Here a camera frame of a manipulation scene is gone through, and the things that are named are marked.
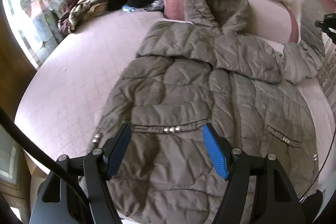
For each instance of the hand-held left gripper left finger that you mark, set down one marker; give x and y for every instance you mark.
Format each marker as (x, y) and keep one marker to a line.
(120, 151)

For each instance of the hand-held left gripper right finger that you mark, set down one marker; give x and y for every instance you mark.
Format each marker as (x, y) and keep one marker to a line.
(214, 151)

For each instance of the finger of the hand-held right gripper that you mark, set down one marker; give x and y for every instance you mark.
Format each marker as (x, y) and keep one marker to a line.
(326, 27)

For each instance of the olive quilted puffer jacket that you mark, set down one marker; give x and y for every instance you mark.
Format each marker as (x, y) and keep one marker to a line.
(183, 82)

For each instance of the striped floral pillow right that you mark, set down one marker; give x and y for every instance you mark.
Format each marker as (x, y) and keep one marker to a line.
(329, 74)

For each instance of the small blue packet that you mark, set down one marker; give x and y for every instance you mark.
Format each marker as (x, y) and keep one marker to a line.
(128, 8)

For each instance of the brown patterned blanket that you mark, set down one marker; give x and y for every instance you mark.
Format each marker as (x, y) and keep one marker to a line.
(89, 1)

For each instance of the window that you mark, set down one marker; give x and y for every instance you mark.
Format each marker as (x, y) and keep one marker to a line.
(26, 16)

